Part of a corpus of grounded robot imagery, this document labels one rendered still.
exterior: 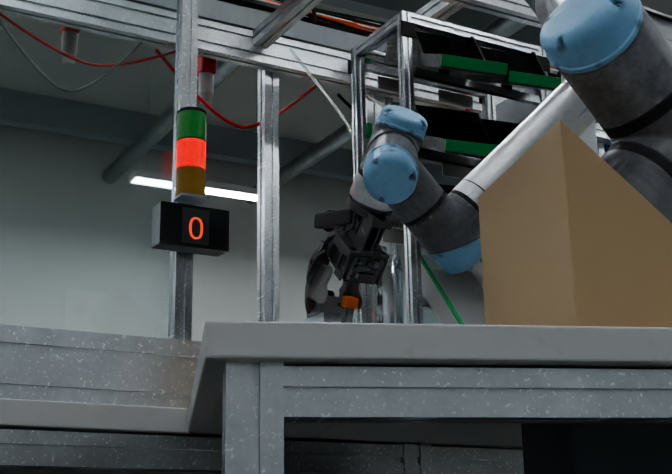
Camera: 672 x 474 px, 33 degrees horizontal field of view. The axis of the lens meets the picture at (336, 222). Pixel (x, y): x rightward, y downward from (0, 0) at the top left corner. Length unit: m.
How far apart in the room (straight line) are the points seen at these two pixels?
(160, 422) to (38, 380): 0.16
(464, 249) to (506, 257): 0.30
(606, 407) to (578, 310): 0.19
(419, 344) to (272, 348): 0.12
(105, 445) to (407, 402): 0.55
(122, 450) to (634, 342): 0.67
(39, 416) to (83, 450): 0.07
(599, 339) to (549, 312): 0.25
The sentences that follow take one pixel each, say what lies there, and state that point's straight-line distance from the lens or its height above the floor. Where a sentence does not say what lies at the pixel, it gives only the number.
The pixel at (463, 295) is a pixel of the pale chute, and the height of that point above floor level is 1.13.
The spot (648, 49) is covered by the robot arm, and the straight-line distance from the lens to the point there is 1.29.
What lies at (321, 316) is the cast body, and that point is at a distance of 1.77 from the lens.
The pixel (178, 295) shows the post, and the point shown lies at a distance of 1.85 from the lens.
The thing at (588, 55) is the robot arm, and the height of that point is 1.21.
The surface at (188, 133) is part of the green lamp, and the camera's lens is 1.89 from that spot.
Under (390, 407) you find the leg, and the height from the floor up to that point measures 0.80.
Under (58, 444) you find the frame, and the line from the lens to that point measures 1.35.
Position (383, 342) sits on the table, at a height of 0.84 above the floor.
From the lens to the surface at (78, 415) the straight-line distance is 1.34.
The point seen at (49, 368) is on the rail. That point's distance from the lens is 1.43.
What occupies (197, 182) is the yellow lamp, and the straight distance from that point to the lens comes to 1.87.
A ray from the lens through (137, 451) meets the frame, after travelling 1.38.
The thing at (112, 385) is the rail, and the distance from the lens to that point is 1.45.
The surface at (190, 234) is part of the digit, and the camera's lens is 1.83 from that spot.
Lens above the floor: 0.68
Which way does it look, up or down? 17 degrees up
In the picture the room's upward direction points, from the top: 1 degrees counter-clockwise
